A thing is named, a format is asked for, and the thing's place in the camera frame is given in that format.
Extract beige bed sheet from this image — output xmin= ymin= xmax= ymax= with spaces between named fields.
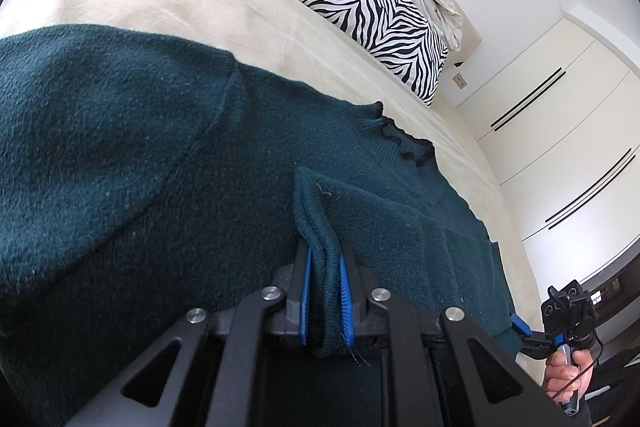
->
xmin=0 ymin=0 xmax=549 ymax=388

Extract dark green knit sweater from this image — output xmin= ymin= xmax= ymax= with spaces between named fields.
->
xmin=1 ymin=25 xmax=521 ymax=426

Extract zebra print pillow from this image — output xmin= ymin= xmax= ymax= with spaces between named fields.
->
xmin=298 ymin=0 xmax=448 ymax=105

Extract right wall socket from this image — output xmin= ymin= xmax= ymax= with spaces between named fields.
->
xmin=452 ymin=74 xmax=468 ymax=89

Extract person's right hand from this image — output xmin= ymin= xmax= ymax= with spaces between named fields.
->
xmin=542 ymin=350 xmax=594 ymax=404

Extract white wardrobe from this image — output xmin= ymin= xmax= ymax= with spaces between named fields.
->
xmin=458 ymin=20 xmax=639 ymax=293

